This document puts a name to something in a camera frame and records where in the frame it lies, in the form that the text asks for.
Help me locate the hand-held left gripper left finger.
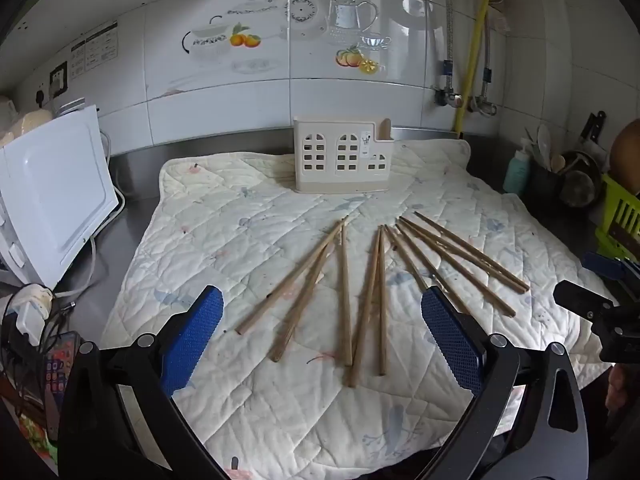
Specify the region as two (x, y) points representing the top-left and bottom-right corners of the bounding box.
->
(57, 285), (236, 480)

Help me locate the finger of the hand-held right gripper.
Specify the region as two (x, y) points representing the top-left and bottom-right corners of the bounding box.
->
(582, 251), (640, 283)
(553, 280), (618, 322)

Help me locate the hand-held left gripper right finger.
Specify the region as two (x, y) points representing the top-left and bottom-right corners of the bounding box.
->
(420, 287), (588, 480)

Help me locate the cream house-shaped utensil holder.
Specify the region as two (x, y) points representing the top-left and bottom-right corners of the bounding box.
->
(292, 116), (393, 195)

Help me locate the person's right hand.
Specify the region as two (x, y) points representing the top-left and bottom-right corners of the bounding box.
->
(605, 366), (640, 413)

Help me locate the green plastic basket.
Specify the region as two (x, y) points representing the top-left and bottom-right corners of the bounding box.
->
(594, 172), (640, 257)

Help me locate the black utensil pot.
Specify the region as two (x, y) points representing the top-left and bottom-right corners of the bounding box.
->
(529, 160), (566, 207)
(559, 150), (602, 209)

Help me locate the white quilted printed mat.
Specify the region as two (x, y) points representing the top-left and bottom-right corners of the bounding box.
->
(100, 137), (618, 480)

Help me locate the wooden cutting board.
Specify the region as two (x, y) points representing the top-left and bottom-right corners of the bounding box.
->
(610, 119), (640, 196)

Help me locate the teal plastic bottle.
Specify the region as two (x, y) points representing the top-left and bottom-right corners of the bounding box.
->
(502, 140), (532, 197)

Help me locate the smartphone with colourful screen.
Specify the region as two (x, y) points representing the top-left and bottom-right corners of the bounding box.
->
(44, 332), (82, 443)

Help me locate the black kitchen cleaver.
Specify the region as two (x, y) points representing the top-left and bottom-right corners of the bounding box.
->
(579, 110), (607, 145)

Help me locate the white spoon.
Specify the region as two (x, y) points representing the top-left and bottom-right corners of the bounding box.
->
(536, 124), (552, 167)

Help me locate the white power adapter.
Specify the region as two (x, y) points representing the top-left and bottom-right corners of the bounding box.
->
(9, 284), (55, 347)

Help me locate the colourful printed packet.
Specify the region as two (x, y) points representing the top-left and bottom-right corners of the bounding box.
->
(19, 412), (60, 463)

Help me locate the white microwave oven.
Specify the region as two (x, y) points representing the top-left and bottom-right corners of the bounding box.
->
(0, 105), (121, 288)

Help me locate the beige cloth bundle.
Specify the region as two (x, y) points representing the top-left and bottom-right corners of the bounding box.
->
(0, 96), (55, 148)

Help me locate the white instruction label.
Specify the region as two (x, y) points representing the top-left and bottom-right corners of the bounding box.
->
(69, 22), (121, 80)

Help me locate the white power cable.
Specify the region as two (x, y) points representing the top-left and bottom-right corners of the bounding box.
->
(54, 130), (126, 297)

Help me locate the black cable bundle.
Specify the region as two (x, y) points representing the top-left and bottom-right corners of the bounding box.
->
(0, 300), (76, 421)

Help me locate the metal valve with blue handle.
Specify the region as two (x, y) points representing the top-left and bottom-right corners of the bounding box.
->
(433, 60), (468, 109)
(470, 67), (499, 117)

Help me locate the braided metal hose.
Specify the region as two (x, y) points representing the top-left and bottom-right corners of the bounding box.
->
(480, 35), (495, 103)
(437, 0), (460, 96)

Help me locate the yellow gas hose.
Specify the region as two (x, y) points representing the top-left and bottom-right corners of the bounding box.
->
(451, 0), (494, 139)

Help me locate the black wall socket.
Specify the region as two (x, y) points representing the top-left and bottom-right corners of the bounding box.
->
(49, 61), (69, 97)

